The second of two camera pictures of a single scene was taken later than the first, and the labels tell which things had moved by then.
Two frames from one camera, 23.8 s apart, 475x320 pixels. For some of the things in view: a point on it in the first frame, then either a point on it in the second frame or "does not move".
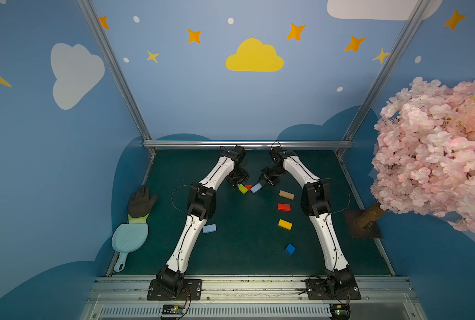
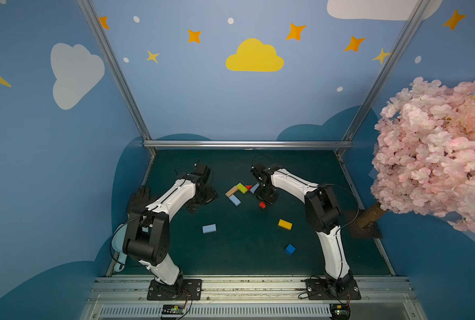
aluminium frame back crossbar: x=247 y=143 does not move
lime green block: x=242 y=189 does not move
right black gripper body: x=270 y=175 -> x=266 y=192
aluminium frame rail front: x=126 y=298 does not move
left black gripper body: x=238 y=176 -> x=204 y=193
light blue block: x=255 y=188 does not move
